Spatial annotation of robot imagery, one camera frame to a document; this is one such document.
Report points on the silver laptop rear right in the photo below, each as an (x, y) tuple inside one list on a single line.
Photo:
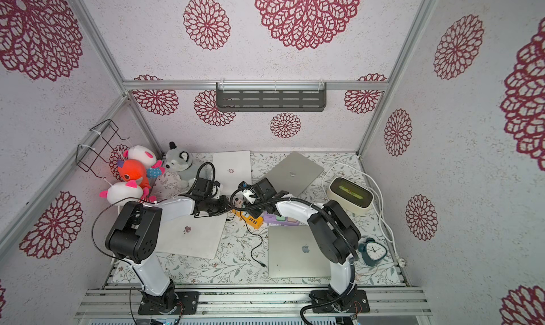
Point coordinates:
[(294, 174)]

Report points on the white laptop with red logo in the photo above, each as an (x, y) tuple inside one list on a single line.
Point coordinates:
[(232, 168)]

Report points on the grey metal wall shelf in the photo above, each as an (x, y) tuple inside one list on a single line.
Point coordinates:
[(238, 97)]

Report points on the black wire wall basket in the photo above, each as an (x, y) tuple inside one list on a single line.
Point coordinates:
[(106, 147)]

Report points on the white plush striped legs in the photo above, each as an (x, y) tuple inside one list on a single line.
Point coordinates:
[(123, 192)]

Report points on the cream box with green display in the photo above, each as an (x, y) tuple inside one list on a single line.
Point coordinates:
[(351, 196)]

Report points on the white pink plush upper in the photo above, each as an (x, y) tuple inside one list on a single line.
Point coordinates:
[(143, 155)]

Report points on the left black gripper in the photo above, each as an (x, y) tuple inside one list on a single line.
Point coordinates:
[(223, 200)]

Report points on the grey husky plush toy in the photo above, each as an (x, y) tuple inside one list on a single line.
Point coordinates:
[(182, 166)]

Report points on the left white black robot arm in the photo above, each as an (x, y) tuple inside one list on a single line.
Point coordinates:
[(133, 239)]

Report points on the white laptop front left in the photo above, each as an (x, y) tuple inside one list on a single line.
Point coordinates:
[(190, 236)]

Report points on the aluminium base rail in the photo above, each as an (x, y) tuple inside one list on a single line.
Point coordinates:
[(203, 304)]

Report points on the orange power strip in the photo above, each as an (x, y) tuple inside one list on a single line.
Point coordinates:
[(256, 223)]

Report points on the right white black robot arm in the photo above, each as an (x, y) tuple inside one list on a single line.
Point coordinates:
[(334, 232)]

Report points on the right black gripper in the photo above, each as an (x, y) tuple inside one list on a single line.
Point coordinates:
[(250, 202)]

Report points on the teal alarm clock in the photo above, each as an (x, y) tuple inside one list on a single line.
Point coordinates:
[(371, 251)]

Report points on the silver apple laptop front right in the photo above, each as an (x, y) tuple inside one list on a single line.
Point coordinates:
[(293, 253)]

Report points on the teal charger plug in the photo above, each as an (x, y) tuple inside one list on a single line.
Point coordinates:
[(249, 196)]

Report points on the purple power strip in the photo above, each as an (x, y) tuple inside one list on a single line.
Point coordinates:
[(273, 219)]

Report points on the red fox plush toy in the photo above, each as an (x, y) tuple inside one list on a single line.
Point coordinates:
[(130, 169)]

